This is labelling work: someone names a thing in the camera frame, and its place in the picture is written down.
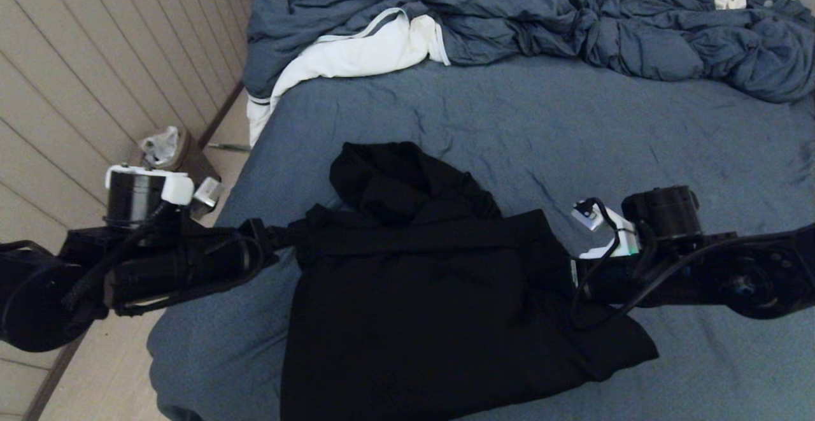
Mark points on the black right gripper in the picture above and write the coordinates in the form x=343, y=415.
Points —
x=649, y=284

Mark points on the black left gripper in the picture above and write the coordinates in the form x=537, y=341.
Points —
x=184, y=268

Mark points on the black hooded sweatshirt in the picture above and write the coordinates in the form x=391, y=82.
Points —
x=433, y=319

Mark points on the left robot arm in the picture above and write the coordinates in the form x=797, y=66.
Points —
x=137, y=198

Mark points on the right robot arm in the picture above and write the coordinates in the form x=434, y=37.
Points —
x=662, y=214

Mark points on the brown trash bin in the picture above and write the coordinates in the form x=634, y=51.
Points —
x=191, y=160

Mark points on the blue bed sheet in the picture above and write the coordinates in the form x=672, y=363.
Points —
x=573, y=141

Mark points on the white plastic bin bag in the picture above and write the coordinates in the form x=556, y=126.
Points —
x=159, y=146

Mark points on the white garment with dark stripe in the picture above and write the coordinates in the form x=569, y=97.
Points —
x=331, y=61

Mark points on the crumpled blue duvet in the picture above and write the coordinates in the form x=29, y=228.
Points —
x=541, y=16

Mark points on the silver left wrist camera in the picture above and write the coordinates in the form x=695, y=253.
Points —
x=207, y=192

